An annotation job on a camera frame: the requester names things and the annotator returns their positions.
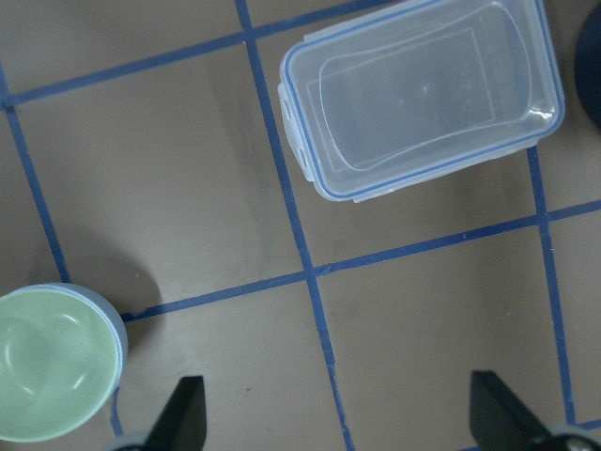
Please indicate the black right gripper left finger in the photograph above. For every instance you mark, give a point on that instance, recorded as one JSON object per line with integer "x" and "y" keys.
{"x": 182, "y": 424}

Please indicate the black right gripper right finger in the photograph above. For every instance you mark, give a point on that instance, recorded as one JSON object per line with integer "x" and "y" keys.
{"x": 499, "y": 420}

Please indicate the light blue bowl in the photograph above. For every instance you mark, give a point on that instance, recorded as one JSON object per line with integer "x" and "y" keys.
{"x": 115, "y": 324}

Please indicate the light green bowl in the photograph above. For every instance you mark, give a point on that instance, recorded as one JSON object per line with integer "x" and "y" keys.
{"x": 54, "y": 362}

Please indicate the clear plastic food container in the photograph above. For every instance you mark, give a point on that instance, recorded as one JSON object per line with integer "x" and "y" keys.
{"x": 417, "y": 91}

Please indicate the dark blue saucepan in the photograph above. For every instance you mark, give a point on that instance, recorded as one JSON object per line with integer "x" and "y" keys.
{"x": 587, "y": 66}

